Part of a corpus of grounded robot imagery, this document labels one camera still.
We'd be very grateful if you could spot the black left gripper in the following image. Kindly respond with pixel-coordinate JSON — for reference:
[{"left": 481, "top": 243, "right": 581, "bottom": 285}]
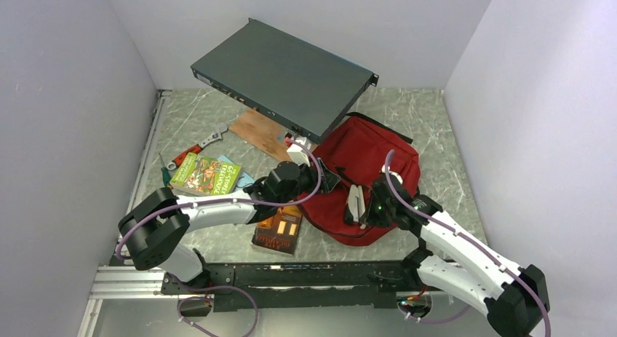
[{"left": 277, "top": 156, "right": 341, "bottom": 207}]

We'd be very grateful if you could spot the beige black stapler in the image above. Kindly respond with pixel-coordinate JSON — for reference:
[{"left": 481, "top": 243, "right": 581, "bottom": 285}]
[{"left": 343, "top": 185, "right": 366, "bottom": 229}]

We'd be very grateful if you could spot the red backpack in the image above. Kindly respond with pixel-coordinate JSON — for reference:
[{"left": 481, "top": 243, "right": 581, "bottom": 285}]
[{"left": 299, "top": 112, "right": 421, "bottom": 247}]

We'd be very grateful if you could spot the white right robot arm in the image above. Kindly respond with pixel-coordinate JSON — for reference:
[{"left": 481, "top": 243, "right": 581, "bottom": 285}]
[{"left": 366, "top": 173, "right": 551, "bottom": 336}]

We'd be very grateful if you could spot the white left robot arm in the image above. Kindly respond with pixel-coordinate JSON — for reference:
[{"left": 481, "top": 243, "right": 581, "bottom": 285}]
[{"left": 116, "top": 161, "right": 341, "bottom": 293}]

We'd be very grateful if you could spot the light blue notebook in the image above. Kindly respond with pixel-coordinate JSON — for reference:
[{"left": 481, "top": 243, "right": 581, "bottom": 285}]
[{"left": 218, "top": 155, "right": 255, "bottom": 191}]

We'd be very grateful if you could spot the dark DiCamillo book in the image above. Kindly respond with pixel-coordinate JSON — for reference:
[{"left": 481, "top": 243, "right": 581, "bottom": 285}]
[{"left": 251, "top": 206, "right": 303, "bottom": 256}]

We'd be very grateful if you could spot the wooden base board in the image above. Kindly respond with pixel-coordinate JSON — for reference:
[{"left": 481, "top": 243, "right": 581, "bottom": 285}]
[{"left": 229, "top": 109, "right": 292, "bottom": 162}]

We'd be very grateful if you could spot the green treehouse book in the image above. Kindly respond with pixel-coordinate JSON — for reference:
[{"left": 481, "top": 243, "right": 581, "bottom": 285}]
[{"left": 170, "top": 153, "right": 242, "bottom": 197}]

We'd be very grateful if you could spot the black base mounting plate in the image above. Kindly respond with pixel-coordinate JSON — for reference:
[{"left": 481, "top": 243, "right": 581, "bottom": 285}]
[{"left": 161, "top": 261, "right": 424, "bottom": 312}]

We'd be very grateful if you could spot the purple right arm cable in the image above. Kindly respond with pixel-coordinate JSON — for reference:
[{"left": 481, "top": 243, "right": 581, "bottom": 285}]
[{"left": 383, "top": 148, "right": 553, "bottom": 337}]

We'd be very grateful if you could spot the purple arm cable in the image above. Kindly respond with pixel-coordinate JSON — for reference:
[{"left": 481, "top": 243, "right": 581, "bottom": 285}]
[
  {"left": 114, "top": 137, "right": 323, "bottom": 263},
  {"left": 383, "top": 148, "right": 553, "bottom": 337}
]

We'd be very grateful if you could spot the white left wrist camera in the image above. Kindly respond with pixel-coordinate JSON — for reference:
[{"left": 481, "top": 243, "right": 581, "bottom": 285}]
[{"left": 287, "top": 143, "right": 311, "bottom": 166}]

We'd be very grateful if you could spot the metal stand bracket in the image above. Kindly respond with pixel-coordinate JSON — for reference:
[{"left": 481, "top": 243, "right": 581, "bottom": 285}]
[{"left": 275, "top": 129, "right": 296, "bottom": 145}]

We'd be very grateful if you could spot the red handled adjustable wrench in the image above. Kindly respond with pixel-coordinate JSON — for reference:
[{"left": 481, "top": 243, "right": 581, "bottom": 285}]
[{"left": 165, "top": 125, "right": 228, "bottom": 171}]

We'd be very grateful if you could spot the green handled screwdriver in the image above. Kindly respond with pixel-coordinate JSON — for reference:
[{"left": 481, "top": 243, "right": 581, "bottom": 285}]
[{"left": 158, "top": 152, "right": 172, "bottom": 189}]

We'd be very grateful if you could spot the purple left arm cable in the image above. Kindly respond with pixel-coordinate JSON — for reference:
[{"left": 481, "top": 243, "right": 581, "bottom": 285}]
[{"left": 114, "top": 137, "right": 323, "bottom": 263}]

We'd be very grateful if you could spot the aluminium frame rail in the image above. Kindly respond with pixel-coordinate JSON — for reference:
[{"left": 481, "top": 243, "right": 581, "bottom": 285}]
[{"left": 77, "top": 90, "right": 172, "bottom": 336}]

